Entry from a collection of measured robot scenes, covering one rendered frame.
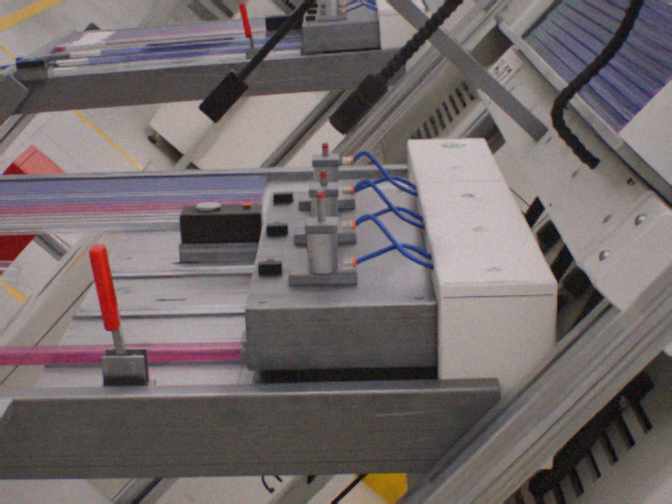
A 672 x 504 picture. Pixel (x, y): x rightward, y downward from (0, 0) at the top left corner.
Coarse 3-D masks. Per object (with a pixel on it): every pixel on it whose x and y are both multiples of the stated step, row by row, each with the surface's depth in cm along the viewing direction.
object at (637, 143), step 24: (552, 0) 139; (504, 24) 149; (528, 24) 140; (528, 48) 130; (504, 72) 148; (552, 72) 115; (576, 96) 103; (600, 120) 93; (648, 120) 84; (624, 144) 87; (648, 144) 84; (648, 168) 87
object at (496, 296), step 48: (432, 144) 135; (480, 144) 134; (432, 192) 115; (480, 192) 115; (432, 240) 101; (480, 240) 100; (528, 240) 100; (480, 288) 90; (528, 288) 90; (480, 336) 91; (528, 336) 91
